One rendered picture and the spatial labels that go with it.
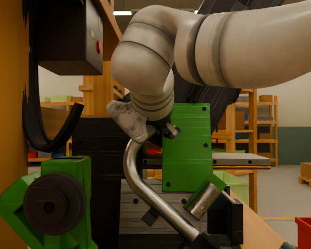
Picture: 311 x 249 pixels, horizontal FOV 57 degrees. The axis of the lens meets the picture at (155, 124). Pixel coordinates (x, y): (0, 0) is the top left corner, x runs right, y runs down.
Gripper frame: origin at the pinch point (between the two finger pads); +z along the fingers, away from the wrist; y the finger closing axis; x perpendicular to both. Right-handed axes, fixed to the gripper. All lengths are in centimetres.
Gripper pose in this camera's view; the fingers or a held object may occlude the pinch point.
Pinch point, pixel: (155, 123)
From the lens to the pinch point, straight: 64.9
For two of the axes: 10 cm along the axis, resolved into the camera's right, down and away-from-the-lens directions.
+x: -7.3, 6.6, -1.7
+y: -6.8, -7.0, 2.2
